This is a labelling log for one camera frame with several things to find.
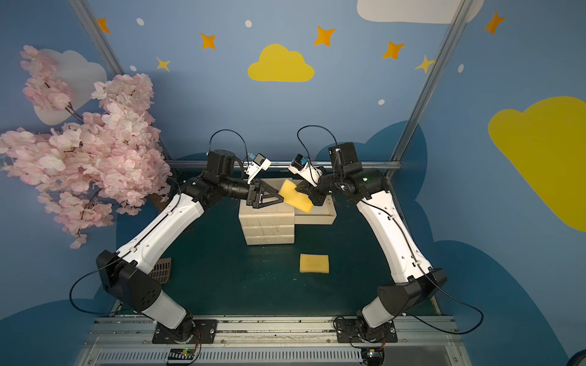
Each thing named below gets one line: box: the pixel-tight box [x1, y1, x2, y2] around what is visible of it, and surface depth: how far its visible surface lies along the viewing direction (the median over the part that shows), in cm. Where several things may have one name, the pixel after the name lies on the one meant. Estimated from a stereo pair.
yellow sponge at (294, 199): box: [278, 179, 313, 215], surface depth 70 cm
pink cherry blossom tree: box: [0, 45, 173, 250], surface depth 57 cm
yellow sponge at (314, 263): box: [299, 253, 329, 273], surface depth 90 cm
